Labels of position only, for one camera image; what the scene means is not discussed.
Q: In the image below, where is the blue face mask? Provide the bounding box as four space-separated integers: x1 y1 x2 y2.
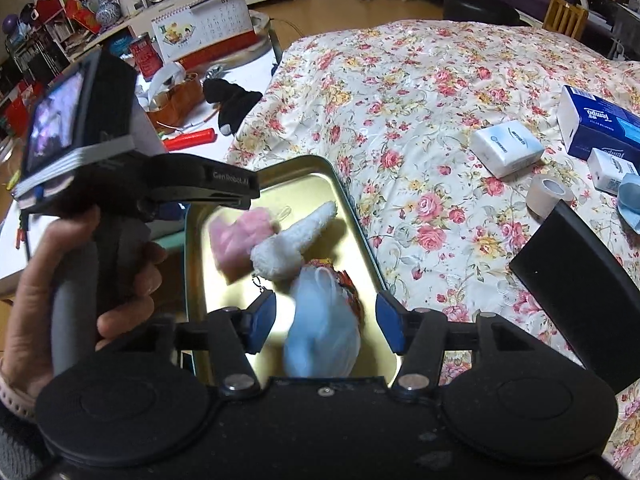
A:
616 174 640 235
284 266 362 378

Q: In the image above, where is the beige tape roll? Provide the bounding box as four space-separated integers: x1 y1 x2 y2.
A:
526 175 576 220

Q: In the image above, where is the wooden chair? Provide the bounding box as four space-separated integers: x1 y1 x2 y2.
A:
542 0 590 41

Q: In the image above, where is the person's left hand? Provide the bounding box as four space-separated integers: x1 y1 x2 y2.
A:
2 206 168 387

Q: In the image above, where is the desk calendar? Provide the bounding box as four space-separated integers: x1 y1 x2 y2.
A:
151 0 258 68

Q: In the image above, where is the pink wristband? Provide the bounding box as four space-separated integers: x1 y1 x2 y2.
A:
0 360 38 418

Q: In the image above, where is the black stool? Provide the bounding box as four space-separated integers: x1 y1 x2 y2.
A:
442 0 522 26

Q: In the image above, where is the floral blanket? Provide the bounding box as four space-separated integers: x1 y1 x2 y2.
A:
225 19 640 476

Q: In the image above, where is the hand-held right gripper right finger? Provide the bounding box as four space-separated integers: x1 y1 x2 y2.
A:
376 291 545 392

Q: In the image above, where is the red pen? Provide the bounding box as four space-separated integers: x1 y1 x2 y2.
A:
162 129 216 152

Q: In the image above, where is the pink plush toy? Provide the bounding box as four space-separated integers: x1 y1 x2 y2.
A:
209 209 278 281

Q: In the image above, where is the blue tissue box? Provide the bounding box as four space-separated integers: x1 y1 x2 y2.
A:
556 85 640 161

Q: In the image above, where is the brown leather box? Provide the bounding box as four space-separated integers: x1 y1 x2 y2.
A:
147 72 206 133

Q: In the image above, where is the small white tissue pack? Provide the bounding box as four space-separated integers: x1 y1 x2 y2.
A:
586 148 640 196

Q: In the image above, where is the green metal tin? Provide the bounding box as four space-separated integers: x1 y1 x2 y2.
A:
182 155 401 386

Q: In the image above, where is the white plush toy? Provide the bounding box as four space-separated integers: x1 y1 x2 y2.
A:
250 201 340 281

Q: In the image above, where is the black glove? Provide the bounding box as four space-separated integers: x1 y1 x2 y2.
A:
202 77 263 137

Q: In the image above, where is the blue and white vase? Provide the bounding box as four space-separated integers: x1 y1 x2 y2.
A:
95 0 122 27

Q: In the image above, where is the red can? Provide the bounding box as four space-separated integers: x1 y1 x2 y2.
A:
129 33 163 81

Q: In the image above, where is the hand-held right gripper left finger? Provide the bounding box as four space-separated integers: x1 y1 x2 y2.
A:
145 292 278 395

